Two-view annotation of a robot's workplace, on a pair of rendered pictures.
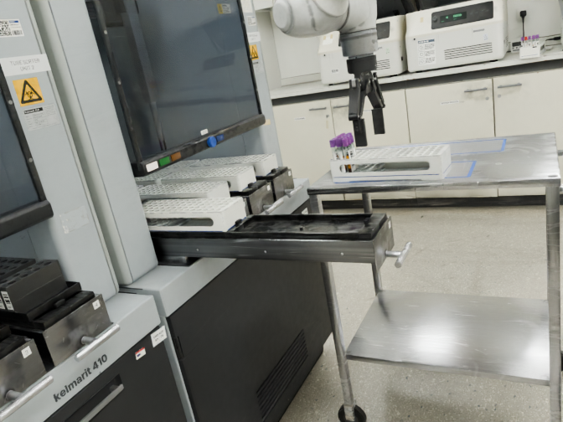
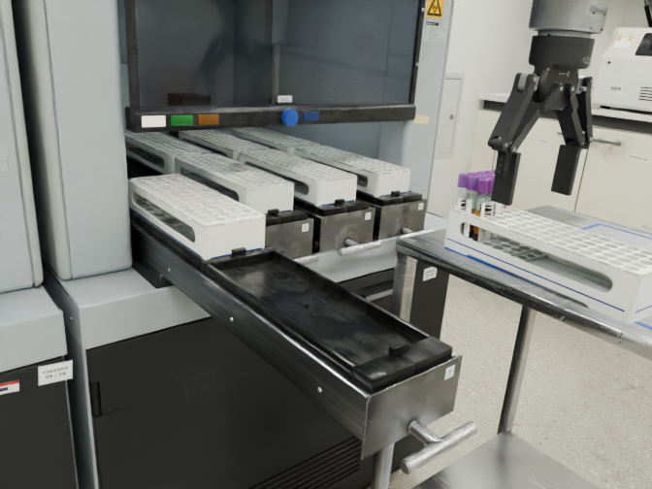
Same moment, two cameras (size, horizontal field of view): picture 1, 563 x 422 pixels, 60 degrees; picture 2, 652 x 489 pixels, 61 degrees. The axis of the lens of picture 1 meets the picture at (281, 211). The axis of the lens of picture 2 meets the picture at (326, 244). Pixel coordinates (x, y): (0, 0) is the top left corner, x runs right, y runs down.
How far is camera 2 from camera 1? 0.54 m
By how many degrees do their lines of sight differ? 20
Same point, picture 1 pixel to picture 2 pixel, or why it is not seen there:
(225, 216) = (212, 236)
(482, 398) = not seen: outside the picture
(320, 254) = (292, 369)
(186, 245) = (160, 256)
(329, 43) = (623, 48)
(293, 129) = (527, 152)
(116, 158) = (94, 91)
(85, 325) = not seen: outside the picture
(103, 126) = (81, 35)
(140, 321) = (22, 342)
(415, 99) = not seen: outside the picture
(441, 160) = (638, 286)
